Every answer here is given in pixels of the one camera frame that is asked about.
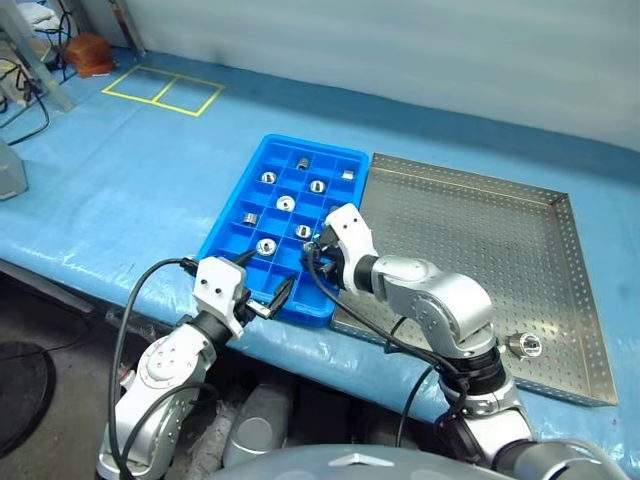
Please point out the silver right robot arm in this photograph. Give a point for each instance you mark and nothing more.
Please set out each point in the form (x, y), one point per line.
(435, 295)

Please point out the grey robot torso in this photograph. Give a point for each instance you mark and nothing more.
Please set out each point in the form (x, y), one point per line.
(350, 465)

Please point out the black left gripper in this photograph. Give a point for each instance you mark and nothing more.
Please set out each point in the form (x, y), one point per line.
(252, 307)

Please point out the grey rounded housing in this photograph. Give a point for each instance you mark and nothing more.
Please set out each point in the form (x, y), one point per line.
(260, 425)

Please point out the blue compartment tray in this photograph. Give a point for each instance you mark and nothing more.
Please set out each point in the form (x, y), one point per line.
(272, 225)

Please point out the perforated steel tray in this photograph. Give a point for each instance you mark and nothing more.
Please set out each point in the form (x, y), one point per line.
(475, 240)

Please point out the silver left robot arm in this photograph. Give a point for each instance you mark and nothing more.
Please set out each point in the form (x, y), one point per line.
(160, 365)

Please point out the black round base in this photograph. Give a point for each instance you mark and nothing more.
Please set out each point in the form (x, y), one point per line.
(20, 395)

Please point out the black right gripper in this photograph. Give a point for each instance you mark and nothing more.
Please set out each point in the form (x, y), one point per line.
(332, 255)

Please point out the white crumpled cloth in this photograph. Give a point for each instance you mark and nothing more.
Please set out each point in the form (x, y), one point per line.
(37, 17)

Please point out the grey machine base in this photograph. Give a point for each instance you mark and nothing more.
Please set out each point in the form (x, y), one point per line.
(10, 172)

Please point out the brown object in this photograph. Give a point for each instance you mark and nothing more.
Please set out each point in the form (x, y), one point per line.
(90, 55)

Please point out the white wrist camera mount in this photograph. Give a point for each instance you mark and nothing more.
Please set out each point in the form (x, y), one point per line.
(217, 285)
(350, 235)

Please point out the aluminium frame post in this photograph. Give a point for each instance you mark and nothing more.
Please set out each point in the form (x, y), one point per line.
(35, 60)
(132, 27)

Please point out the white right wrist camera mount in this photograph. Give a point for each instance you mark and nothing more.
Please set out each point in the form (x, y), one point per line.
(350, 235)

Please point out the blue plastic table cover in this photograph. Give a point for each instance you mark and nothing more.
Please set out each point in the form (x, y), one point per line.
(150, 175)

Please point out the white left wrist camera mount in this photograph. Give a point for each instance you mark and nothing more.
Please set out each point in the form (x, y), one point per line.
(217, 285)

